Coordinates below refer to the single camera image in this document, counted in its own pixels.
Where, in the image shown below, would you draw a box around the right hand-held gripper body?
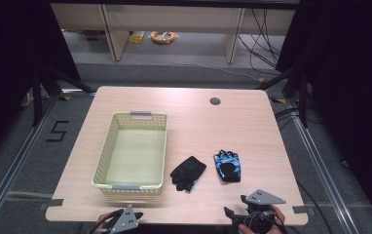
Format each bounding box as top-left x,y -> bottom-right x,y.
242,188 -> 287,234

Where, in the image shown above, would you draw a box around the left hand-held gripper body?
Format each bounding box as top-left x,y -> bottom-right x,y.
89,204 -> 140,234

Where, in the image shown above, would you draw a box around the person's right hand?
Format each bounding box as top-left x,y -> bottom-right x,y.
238,204 -> 287,234

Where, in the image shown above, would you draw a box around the person's left hand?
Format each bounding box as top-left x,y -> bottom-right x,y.
95,212 -> 111,230

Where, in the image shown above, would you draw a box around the blue and black fingerless glove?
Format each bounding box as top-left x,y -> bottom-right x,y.
212,149 -> 242,183

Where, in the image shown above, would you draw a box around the grey tape strip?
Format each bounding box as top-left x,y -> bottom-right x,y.
292,205 -> 310,215
47,198 -> 64,209

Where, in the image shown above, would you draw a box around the black metal stand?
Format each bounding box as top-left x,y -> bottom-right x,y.
31,65 -> 94,128
254,64 -> 309,129

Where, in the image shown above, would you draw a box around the dark curtain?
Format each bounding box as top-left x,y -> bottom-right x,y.
0,0 -> 81,167
275,0 -> 372,225

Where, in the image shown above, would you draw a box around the yellow packet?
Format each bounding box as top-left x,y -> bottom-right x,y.
128,30 -> 146,45

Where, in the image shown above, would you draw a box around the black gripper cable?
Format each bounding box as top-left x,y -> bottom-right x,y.
243,212 -> 274,230

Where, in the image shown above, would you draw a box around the black floor cable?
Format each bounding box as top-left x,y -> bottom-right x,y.
295,180 -> 335,234
273,106 -> 303,132

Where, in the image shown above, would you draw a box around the cream plastic basket grey handles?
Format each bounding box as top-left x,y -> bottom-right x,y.
91,110 -> 168,196

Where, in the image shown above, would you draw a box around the aluminium floor rail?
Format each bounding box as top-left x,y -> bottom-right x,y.
0,93 -> 62,226
286,97 -> 358,234

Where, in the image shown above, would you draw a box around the bundle of black cables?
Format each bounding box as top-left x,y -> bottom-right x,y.
238,7 -> 283,70

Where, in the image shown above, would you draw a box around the orange cable coil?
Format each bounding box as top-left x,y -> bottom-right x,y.
150,30 -> 178,45

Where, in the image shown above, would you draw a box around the white desk frame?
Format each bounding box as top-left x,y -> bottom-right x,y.
50,3 -> 297,64

